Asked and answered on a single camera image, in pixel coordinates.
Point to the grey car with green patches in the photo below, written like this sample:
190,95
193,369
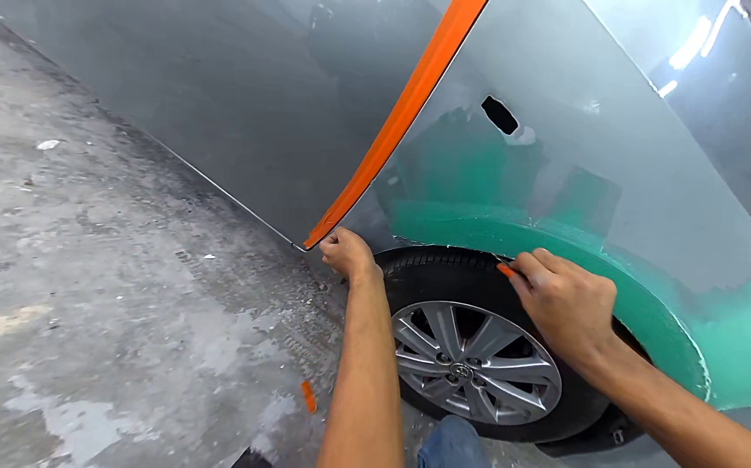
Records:
616,130

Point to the person's right thumb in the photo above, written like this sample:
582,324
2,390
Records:
520,285

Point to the person's right fingers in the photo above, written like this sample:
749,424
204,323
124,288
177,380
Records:
549,259

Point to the person's legs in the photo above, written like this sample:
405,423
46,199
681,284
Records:
455,447

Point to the car wheel with silver rim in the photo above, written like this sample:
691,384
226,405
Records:
470,312

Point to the person's right index finger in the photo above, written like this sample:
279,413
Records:
529,266

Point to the white scrap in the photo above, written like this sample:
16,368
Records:
48,145

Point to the small orange cutter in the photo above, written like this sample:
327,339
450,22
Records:
505,269

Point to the person's left fingers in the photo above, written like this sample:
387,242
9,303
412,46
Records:
331,246

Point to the person's left hand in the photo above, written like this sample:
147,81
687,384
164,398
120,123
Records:
353,255

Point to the grey car door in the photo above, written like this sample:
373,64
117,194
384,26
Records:
232,97

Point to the person's right forearm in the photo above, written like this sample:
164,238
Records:
681,413

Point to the person's left forearm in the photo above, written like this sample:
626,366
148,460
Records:
366,377

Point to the person's right hand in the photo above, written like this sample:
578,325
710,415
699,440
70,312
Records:
573,302

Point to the long orange tape strip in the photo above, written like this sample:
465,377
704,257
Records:
399,117

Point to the short orange tape piece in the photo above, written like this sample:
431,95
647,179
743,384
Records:
309,397

